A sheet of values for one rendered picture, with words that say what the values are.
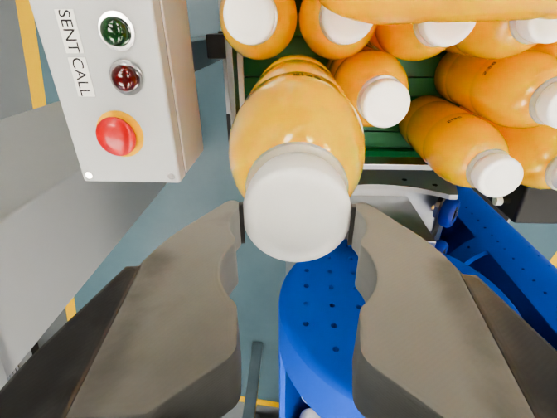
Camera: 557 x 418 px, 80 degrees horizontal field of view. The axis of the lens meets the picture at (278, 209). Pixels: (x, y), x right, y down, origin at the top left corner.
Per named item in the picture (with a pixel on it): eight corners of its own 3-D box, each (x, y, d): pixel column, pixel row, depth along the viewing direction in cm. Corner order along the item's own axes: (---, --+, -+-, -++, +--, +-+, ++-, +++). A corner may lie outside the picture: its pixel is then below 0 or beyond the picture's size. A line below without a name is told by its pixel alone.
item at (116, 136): (106, 152, 32) (99, 156, 31) (96, 114, 31) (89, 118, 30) (142, 153, 32) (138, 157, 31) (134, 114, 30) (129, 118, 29)
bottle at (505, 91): (501, 65, 44) (620, 88, 28) (461, 109, 47) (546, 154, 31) (463, 32, 43) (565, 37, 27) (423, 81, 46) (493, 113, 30)
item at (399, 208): (341, 208, 54) (352, 255, 43) (342, 195, 52) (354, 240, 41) (404, 209, 53) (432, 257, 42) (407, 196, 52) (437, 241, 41)
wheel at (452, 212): (433, 229, 49) (448, 234, 48) (441, 201, 47) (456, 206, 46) (443, 217, 52) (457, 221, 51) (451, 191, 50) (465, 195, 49)
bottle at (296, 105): (326, 143, 32) (360, 269, 15) (253, 132, 31) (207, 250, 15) (343, 61, 28) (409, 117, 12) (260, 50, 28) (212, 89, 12)
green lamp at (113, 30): (108, 46, 28) (100, 47, 27) (100, 16, 27) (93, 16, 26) (133, 46, 28) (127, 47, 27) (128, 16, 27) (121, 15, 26)
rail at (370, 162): (243, 160, 48) (239, 167, 45) (242, 154, 48) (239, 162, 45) (530, 163, 46) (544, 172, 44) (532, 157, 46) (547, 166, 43)
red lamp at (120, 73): (118, 90, 30) (111, 93, 28) (111, 63, 28) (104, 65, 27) (142, 90, 29) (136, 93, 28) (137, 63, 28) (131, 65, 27)
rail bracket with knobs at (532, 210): (465, 191, 54) (498, 224, 45) (477, 148, 51) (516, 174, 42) (528, 191, 54) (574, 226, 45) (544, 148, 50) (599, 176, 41)
